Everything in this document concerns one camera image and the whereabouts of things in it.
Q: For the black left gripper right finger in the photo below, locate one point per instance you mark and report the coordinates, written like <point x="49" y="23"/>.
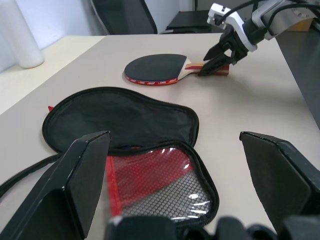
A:
<point x="277" y="175"/>

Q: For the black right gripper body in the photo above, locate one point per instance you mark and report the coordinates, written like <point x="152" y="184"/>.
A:
<point x="236" y="46"/>

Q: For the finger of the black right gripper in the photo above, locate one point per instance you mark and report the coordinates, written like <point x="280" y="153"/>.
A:
<point x="215" y="66"/>
<point x="217" y="51"/>

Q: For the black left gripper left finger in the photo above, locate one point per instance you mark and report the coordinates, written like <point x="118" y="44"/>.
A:
<point x="55" y="195"/>

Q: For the red black table tennis paddle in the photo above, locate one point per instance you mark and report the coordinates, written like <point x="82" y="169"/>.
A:
<point x="155" y="66"/>

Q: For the black zippered paddle case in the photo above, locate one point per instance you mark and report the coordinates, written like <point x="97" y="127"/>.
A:
<point x="120" y="117"/>

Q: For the black flat stand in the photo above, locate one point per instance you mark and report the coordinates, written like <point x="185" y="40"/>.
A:
<point x="190" y="21"/>

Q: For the brown cardboard box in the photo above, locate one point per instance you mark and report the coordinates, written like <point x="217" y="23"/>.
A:
<point x="301" y="25"/>

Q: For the dark grey side panel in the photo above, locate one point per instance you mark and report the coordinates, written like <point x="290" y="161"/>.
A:
<point x="302" y="70"/>

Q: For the black office chair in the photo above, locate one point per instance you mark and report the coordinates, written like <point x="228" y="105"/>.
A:
<point x="125" y="15"/>

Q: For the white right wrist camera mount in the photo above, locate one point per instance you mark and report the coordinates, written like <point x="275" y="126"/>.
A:
<point x="237" y="20"/>

